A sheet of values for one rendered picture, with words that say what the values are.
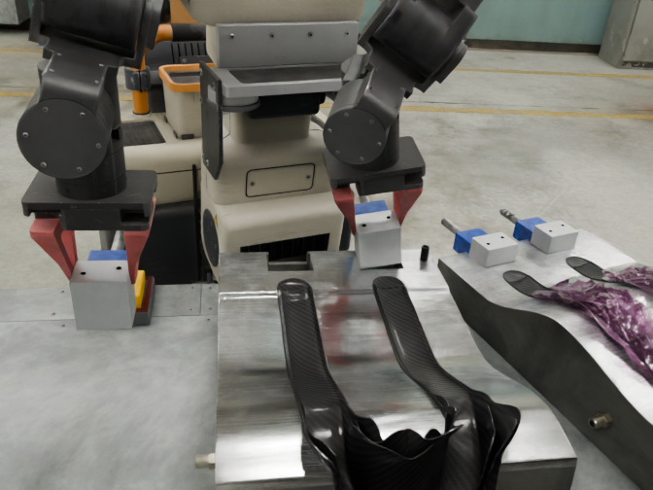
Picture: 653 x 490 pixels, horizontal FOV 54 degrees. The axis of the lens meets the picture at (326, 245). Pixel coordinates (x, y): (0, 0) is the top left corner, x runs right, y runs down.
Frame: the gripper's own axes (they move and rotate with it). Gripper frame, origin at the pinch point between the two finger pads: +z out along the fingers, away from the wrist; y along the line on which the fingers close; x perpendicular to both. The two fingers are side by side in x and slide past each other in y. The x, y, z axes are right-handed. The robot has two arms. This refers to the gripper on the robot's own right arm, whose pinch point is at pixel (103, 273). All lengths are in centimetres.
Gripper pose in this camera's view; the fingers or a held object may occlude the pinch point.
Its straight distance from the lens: 62.7
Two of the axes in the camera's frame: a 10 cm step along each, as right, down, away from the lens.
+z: -0.7, 8.5, 5.1
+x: -1.3, -5.2, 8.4
